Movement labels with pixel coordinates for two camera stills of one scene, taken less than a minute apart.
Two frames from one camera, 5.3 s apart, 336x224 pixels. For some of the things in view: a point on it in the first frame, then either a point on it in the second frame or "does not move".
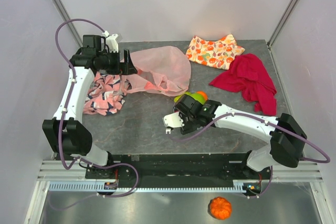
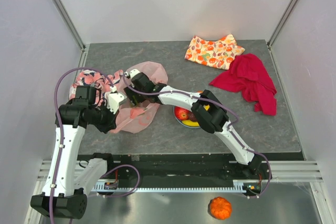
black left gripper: (124, 68) to (110, 124)
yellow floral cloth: (217, 53) does not move
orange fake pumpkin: (219, 208) does not move
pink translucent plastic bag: (164, 70) to (134, 118)
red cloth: (248, 75) does not move
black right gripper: (188, 127) to (130, 92)
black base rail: (176, 167) does not move
